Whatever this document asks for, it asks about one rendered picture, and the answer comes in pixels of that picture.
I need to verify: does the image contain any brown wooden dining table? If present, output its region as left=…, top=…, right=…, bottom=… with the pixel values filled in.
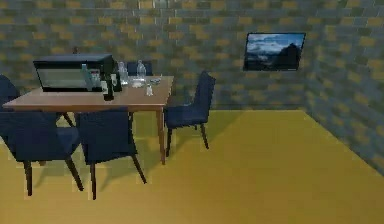
left=2, top=75, right=175, bottom=166

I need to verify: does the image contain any dark wine bottle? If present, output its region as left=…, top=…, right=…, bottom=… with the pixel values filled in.
left=102, top=73, right=116, bottom=102

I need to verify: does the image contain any clear glass bowl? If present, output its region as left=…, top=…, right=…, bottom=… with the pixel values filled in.
left=130, top=76, right=147, bottom=89

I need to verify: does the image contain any framed landscape wall picture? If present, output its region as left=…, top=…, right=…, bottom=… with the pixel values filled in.
left=242, top=32, right=307, bottom=72

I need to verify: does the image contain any black microwave oven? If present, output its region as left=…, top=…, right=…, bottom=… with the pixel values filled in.
left=32, top=53, right=116, bottom=93

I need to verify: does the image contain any clear plastic bottle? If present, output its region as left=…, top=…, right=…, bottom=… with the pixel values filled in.
left=118, top=61, right=130, bottom=86
left=136, top=59, right=147, bottom=82

